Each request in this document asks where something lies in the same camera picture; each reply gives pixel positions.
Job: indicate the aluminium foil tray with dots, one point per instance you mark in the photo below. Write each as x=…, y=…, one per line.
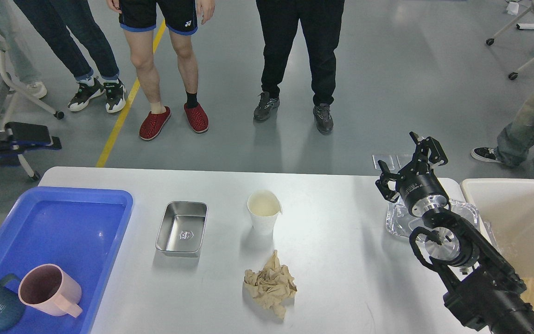
x=400, y=223

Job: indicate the crumpled brown paper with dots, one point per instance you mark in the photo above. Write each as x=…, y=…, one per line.
x=270, y=286

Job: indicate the beige plastic bin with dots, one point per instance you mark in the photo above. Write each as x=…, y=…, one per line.
x=507, y=205

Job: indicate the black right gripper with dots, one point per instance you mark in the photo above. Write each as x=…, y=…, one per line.
x=416, y=183

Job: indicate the white paper cup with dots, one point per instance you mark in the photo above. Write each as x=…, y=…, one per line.
x=264, y=208

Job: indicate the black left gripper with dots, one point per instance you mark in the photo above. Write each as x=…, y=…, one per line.
x=17, y=138

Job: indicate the person in dark jeans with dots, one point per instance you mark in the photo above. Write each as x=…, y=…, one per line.
x=70, y=30

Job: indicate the blue plastic tray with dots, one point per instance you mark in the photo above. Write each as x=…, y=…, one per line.
x=80, y=230

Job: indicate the person in grey trousers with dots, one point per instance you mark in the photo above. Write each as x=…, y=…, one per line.
x=17, y=51

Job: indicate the stainless steel rectangular tray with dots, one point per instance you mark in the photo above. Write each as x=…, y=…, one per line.
x=182, y=228

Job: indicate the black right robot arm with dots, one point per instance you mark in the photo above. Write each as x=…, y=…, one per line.
x=483, y=289

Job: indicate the pink mug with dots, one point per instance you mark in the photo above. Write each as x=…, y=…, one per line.
x=51, y=290

